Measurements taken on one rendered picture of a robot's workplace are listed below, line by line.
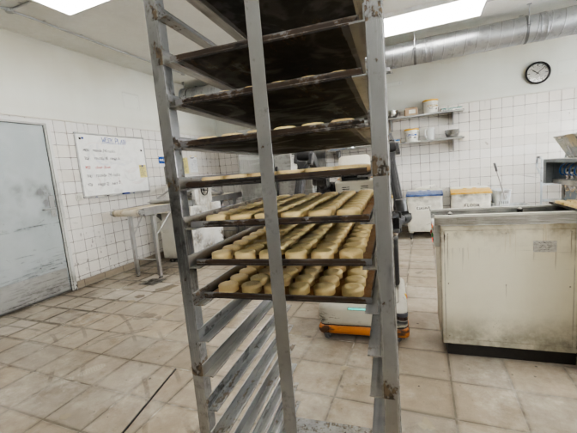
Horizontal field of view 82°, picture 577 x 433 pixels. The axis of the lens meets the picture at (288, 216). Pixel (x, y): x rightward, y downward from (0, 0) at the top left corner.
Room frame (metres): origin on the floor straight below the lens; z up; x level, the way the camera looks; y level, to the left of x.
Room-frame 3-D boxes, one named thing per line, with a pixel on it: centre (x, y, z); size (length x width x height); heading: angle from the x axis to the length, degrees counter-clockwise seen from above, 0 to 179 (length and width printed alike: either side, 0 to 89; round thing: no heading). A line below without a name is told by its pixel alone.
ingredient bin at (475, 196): (5.13, -2.85, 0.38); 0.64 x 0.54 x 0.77; 155
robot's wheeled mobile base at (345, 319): (2.51, -0.55, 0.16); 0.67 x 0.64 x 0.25; 162
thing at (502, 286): (2.01, -1.29, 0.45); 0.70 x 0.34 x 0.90; 70
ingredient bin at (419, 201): (5.38, -2.25, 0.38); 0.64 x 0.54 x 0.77; 157
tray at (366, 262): (0.98, -0.06, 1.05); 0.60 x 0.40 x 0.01; 162
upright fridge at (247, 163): (6.17, 0.02, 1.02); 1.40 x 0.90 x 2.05; 67
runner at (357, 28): (0.92, -0.25, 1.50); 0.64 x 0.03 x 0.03; 162
